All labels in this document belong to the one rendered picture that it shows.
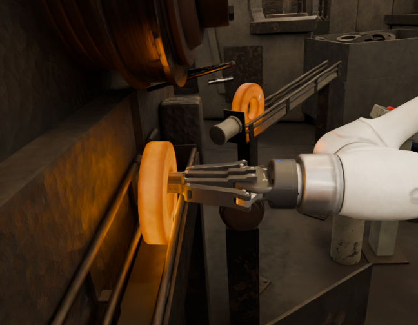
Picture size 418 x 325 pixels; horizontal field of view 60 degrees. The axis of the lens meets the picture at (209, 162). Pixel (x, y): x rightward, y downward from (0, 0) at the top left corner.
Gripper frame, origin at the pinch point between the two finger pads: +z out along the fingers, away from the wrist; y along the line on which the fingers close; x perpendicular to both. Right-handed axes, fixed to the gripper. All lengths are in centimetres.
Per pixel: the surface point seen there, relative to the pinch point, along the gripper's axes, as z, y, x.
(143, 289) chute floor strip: 1.5, -9.7, -12.1
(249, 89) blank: -17, 62, 1
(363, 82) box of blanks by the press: -105, 212, -25
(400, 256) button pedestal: -83, 79, -72
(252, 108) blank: -18, 67, -6
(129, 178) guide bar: 5.6, 3.3, -1.0
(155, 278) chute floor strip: 0.2, -7.8, -11.8
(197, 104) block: -2.9, 36.6, 2.8
